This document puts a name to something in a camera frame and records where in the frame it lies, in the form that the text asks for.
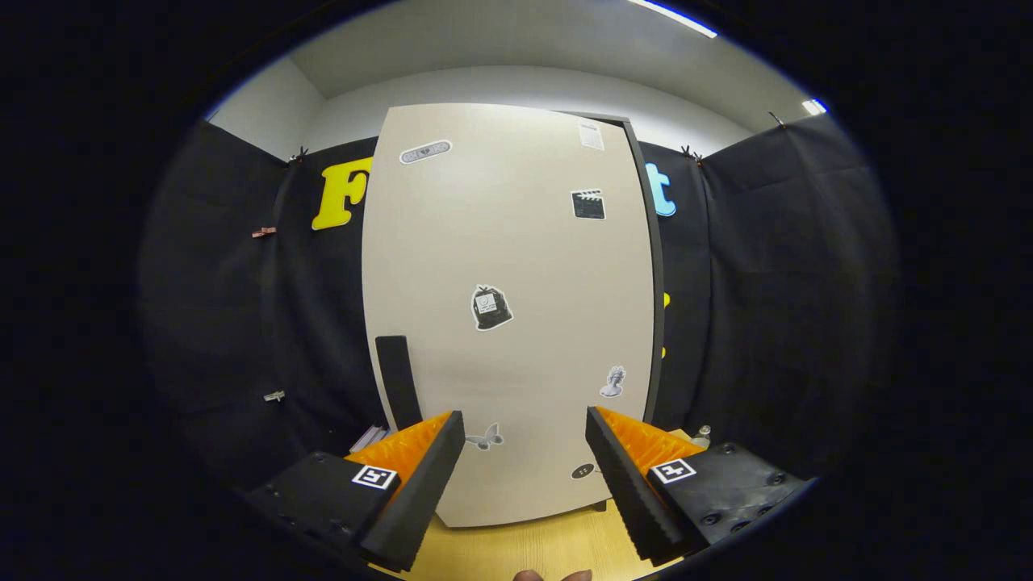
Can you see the black backdrop cloth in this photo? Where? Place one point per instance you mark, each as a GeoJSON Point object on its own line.
{"type": "Point", "coordinates": [767, 282]}

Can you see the grey shoe cabinet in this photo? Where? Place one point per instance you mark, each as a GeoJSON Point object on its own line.
{"type": "Point", "coordinates": [658, 282]}

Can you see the small ceiling light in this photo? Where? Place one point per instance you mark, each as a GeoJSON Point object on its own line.
{"type": "Point", "coordinates": [814, 106]}

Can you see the black cloth clamp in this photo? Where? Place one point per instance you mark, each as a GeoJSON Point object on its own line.
{"type": "Point", "coordinates": [688, 153]}
{"type": "Point", "coordinates": [776, 119]}
{"type": "Point", "coordinates": [300, 152]}

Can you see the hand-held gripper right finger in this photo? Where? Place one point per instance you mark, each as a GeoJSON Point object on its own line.
{"type": "Point", "coordinates": [625, 492]}

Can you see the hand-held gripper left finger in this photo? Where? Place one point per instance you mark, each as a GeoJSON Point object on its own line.
{"type": "Point", "coordinates": [420, 492]}

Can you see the stack of white-blue boxes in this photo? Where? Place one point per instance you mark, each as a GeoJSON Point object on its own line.
{"type": "Point", "coordinates": [369, 438]}

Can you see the long ceiling light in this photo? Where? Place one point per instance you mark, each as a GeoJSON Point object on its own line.
{"type": "Point", "coordinates": [674, 18]}

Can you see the small clear bottle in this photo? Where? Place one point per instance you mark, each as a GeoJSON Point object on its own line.
{"type": "Point", "coordinates": [704, 436]}

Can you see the beige shoe cabinet door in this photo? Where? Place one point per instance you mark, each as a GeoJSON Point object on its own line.
{"type": "Point", "coordinates": [508, 242]}

